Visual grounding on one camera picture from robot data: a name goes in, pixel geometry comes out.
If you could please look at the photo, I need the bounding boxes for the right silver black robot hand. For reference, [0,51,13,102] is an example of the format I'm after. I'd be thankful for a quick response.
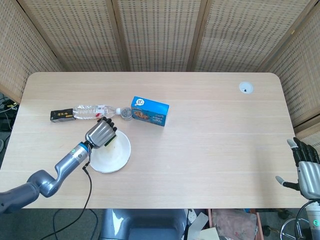
[275,137,320,200]

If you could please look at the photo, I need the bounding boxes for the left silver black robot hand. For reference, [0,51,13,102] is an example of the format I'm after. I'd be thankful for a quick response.
[84,116,118,149]

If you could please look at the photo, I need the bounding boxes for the yellow green sponge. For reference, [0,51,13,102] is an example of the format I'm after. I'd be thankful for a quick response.
[104,134,117,148]

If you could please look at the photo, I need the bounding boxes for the white round plate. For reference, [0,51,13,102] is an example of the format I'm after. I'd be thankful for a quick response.
[89,130,132,174]

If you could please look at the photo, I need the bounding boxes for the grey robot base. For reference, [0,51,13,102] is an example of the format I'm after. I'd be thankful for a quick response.
[99,208,188,240]

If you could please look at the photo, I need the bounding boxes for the clear plastic water bottle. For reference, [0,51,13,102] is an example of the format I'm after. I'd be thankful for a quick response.
[72,103,123,120]

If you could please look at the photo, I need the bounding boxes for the small glass jar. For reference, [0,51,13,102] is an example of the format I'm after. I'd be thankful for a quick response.
[120,106,134,121]

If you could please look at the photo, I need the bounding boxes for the black box with gold print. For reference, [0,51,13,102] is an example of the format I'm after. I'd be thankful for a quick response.
[49,107,77,123]

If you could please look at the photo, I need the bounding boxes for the chrome swivel chair base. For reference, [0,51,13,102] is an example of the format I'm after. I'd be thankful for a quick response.
[263,209,311,240]

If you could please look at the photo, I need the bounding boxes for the blue cookie box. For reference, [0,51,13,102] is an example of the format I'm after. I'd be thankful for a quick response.
[130,96,170,128]

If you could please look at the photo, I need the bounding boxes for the cardboard box with pink contents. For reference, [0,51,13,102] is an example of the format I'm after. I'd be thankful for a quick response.
[207,208,263,240]

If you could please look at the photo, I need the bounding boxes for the woven folding screen panel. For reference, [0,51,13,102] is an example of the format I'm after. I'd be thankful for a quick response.
[192,0,320,73]
[111,0,210,73]
[258,4,320,148]
[17,0,130,73]
[0,0,63,103]

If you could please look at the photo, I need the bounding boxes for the white paper sheet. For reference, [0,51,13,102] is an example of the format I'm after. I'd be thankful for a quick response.
[188,212,213,240]

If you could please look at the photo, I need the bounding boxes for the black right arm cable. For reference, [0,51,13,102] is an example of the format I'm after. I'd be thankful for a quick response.
[295,199,314,240]

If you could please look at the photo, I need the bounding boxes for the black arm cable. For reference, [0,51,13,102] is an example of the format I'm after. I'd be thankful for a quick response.
[46,147,101,240]
[295,199,314,240]

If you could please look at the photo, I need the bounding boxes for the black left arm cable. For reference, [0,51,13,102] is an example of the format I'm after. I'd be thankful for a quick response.
[46,147,101,240]

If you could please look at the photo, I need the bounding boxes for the tangled cables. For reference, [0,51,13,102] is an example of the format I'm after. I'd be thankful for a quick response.
[0,92,20,131]

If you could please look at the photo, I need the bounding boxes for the white round cable grommet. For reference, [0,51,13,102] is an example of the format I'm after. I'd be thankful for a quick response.
[238,81,254,94]

